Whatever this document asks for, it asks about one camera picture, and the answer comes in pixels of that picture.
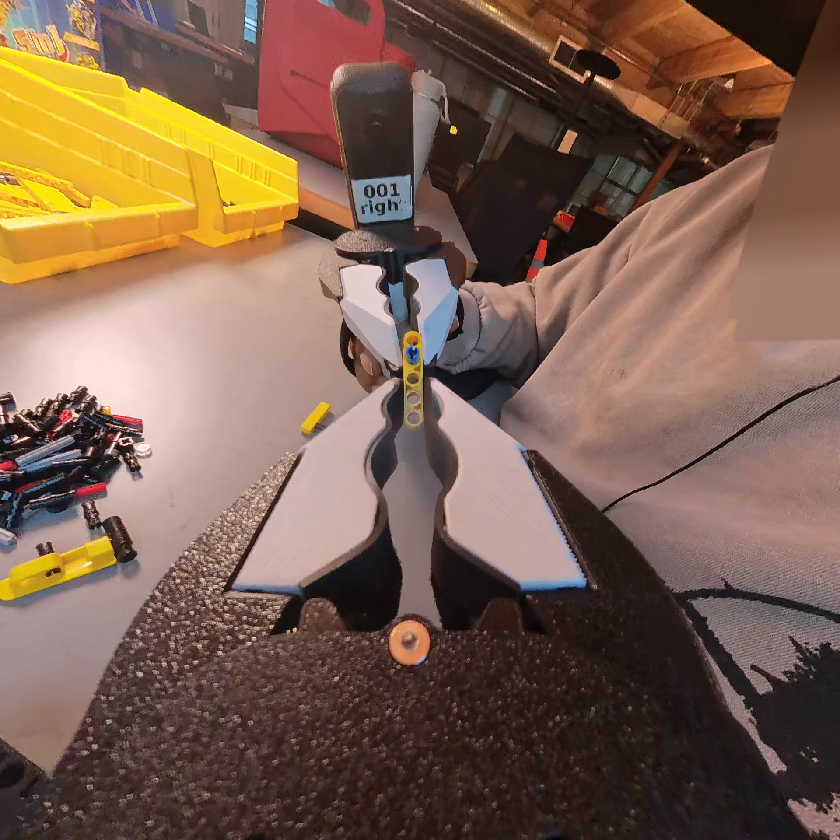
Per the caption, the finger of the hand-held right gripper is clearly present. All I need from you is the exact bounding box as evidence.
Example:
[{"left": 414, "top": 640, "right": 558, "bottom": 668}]
[
  {"left": 338, "top": 264, "right": 404, "bottom": 379},
  {"left": 403, "top": 258, "right": 460, "bottom": 367}
]

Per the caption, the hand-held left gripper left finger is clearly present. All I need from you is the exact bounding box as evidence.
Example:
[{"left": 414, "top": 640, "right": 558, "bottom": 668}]
[{"left": 231, "top": 379, "right": 403, "bottom": 597}]

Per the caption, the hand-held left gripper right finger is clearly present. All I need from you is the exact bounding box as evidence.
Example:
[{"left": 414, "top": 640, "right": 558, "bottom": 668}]
[{"left": 423, "top": 377, "right": 588, "bottom": 592}]

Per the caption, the long yellow holed beam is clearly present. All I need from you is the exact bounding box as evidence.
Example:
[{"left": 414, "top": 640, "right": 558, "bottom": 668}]
[{"left": 402, "top": 330, "right": 426, "bottom": 429}]

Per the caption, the person's right forearm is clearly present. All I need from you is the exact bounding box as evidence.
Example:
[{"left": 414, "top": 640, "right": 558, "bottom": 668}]
[{"left": 436, "top": 146, "right": 775, "bottom": 427}]

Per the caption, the grey desk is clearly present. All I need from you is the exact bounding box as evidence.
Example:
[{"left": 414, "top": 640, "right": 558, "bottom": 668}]
[{"left": 0, "top": 220, "right": 513, "bottom": 775}]

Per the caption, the person's right hand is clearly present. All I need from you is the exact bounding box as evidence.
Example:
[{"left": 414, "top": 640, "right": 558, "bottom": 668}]
[{"left": 340, "top": 322, "right": 395, "bottom": 395}]

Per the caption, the white water bottle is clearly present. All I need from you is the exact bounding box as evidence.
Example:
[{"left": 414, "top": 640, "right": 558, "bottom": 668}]
[{"left": 410, "top": 69, "right": 450, "bottom": 175}]

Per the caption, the red cardboard box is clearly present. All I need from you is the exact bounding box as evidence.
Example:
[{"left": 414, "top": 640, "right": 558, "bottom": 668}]
[{"left": 257, "top": 0, "right": 416, "bottom": 168}]

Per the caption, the person's beige sweatshirt torso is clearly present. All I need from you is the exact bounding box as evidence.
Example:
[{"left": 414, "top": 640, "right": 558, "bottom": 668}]
[{"left": 502, "top": 341, "right": 840, "bottom": 840}]

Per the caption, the yellow piece with black pins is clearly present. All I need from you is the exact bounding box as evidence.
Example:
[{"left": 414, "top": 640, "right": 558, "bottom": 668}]
[{"left": 0, "top": 517, "right": 139, "bottom": 601}]

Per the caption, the pile of small building pins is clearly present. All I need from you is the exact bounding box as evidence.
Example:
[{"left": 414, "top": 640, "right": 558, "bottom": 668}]
[{"left": 0, "top": 386, "right": 153, "bottom": 547}]

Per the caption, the robot kit box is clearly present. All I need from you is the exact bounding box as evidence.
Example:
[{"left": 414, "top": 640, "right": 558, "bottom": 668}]
[{"left": 0, "top": 0, "right": 106, "bottom": 70}]

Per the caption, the heap of yellow pieces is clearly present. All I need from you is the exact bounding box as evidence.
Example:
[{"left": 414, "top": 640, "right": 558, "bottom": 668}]
[{"left": 0, "top": 164, "right": 93, "bottom": 221}]

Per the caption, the thin black cable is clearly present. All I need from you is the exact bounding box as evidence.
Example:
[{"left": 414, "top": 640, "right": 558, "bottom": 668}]
[{"left": 602, "top": 375, "right": 840, "bottom": 514}]

